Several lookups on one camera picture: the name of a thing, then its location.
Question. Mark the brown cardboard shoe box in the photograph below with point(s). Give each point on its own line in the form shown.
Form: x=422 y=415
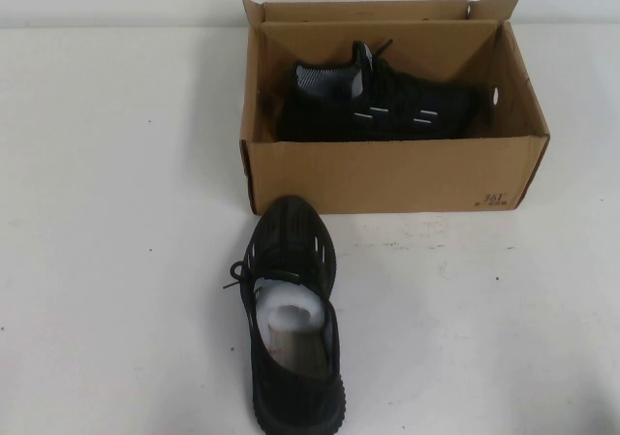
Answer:
x=368 y=173

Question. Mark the grey cardboard shoe insert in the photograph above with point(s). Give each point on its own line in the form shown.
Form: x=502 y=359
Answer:
x=295 y=355

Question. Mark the black knit sneaker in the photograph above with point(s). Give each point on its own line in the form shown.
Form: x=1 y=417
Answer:
x=290 y=241
x=387 y=110

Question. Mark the white foam shoe filler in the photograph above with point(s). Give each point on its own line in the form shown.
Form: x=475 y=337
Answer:
x=290 y=309

